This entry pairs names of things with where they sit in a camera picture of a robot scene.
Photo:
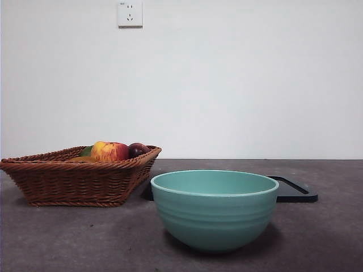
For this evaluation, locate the teal ribbed bowl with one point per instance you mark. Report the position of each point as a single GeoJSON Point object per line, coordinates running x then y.
{"type": "Point", "coordinates": [215, 215]}

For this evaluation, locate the dark red plum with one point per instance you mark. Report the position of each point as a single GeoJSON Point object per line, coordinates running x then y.
{"type": "Point", "coordinates": [137, 150]}

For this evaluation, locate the red yellow apple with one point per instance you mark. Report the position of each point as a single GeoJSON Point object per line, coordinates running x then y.
{"type": "Point", "coordinates": [109, 151]}

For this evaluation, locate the green fruit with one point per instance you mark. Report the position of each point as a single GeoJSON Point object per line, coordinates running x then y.
{"type": "Point", "coordinates": [86, 152]}

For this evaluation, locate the brown wicker basket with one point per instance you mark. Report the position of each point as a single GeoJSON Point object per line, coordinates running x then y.
{"type": "Point", "coordinates": [71, 181]}

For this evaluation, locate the dark rectangular tray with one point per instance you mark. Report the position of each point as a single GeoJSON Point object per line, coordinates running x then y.
{"type": "Point", "coordinates": [297, 195]}

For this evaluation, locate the white wall socket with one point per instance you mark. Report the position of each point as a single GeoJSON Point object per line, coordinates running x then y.
{"type": "Point", "coordinates": [130, 14]}

